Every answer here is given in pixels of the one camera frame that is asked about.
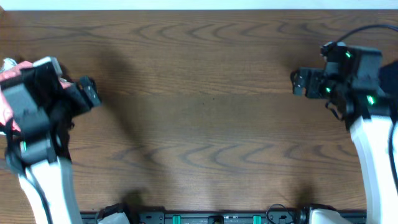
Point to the red grey black garment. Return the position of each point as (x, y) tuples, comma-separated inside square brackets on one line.
[(389, 78)]

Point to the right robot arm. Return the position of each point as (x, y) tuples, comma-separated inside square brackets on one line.
[(375, 141)]

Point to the black mounting rail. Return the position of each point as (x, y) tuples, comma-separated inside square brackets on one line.
[(217, 218)]

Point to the pink printed shirt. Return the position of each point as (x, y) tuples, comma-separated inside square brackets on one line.
[(28, 97)]

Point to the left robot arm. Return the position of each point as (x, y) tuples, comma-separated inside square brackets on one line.
[(50, 191)]

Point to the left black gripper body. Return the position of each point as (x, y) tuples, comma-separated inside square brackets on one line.
[(62, 108)]

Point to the white patterned garment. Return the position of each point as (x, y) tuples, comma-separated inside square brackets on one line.
[(8, 63)]

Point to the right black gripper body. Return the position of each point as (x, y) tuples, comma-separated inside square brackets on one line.
[(325, 87)]

